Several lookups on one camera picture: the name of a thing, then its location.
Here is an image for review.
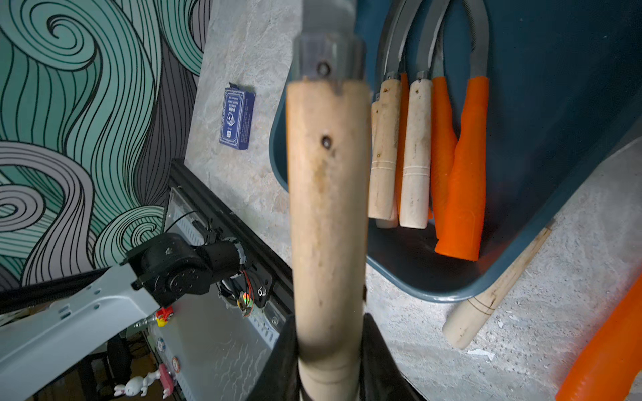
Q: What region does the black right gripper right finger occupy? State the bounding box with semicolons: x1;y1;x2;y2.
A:
359;313;426;400

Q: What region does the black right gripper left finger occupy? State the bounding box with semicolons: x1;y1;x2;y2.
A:
247;316;300;401

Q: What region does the orange handle sickle long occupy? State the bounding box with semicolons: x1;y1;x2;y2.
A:
431;27;457;238

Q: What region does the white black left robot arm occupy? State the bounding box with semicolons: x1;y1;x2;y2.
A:
1;233;246;400

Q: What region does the teal plastic storage tray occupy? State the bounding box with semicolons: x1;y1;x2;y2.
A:
267;0;642;304

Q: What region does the blue card pack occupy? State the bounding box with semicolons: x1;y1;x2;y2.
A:
219;83;256;150

